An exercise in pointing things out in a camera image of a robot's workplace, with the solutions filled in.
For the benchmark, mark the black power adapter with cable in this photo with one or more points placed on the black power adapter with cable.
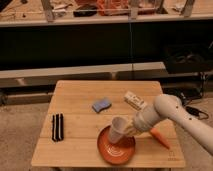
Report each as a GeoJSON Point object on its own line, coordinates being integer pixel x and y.
{"type": "Point", "coordinates": [196, 112]}

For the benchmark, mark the wooden table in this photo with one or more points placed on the wooden table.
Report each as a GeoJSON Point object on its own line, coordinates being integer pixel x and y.
{"type": "Point", "coordinates": [77, 113]}

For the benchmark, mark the orange carrot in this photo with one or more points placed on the orange carrot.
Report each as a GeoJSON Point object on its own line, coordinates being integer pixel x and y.
{"type": "Point", "coordinates": [156, 134]}

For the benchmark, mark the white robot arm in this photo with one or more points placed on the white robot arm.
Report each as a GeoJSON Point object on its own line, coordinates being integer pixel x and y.
{"type": "Point", "coordinates": [167, 106]}

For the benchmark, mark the white rectangular box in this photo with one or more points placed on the white rectangular box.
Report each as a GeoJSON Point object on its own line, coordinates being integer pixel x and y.
{"type": "Point", "coordinates": [134, 100]}

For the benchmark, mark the blue sponge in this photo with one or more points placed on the blue sponge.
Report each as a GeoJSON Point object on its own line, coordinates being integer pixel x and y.
{"type": "Point", "coordinates": [101, 104]}

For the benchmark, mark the black striped cloth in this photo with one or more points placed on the black striped cloth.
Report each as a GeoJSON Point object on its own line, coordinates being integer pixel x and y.
{"type": "Point", "coordinates": [57, 127]}

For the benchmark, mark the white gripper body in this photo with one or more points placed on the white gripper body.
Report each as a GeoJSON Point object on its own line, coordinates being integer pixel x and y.
{"type": "Point", "coordinates": [142, 121]}

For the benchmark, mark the white ceramic cup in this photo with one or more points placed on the white ceramic cup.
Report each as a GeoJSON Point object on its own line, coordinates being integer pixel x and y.
{"type": "Point", "coordinates": [117, 130]}

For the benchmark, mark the orange ceramic bowl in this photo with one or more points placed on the orange ceramic bowl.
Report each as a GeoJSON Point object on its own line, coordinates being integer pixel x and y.
{"type": "Point", "coordinates": [116, 154]}

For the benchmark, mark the black bin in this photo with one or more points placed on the black bin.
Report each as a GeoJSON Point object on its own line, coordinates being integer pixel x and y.
{"type": "Point", "coordinates": [187, 58]}

